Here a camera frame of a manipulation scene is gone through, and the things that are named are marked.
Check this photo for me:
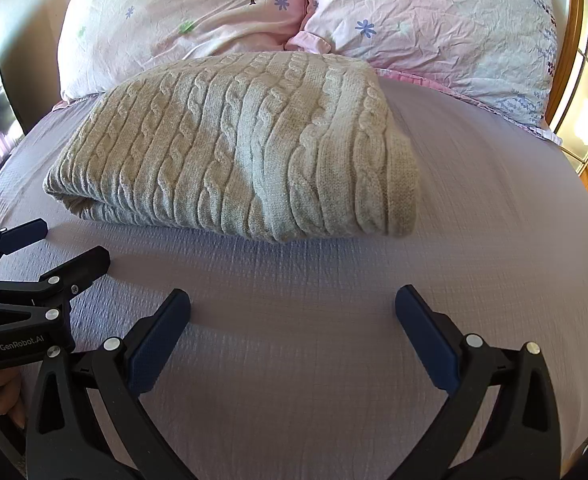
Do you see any wooden headboard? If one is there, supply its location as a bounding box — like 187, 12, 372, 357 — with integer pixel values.
544, 0, 588, 126

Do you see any person's left hand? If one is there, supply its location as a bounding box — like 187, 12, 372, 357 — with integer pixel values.
0, 366, 27, 431

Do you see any pink floral pillow with tree print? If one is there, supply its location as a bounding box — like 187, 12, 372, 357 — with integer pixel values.
56, 0, 311, 102

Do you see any beige cable knit sweater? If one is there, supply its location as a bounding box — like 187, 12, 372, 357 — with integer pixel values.
42, 51, 421, 244

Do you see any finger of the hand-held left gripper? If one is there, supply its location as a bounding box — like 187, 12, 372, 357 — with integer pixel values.
0, 218, 50, 281
0, 246, 111, 348

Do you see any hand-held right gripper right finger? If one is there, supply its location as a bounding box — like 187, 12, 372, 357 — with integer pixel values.
394, 284, 575, 480

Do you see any lavender bed sheet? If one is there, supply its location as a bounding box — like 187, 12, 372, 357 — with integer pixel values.
0, 79, 588, 480

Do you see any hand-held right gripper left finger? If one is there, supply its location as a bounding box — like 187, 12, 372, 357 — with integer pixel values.
24, 287, 199, 480

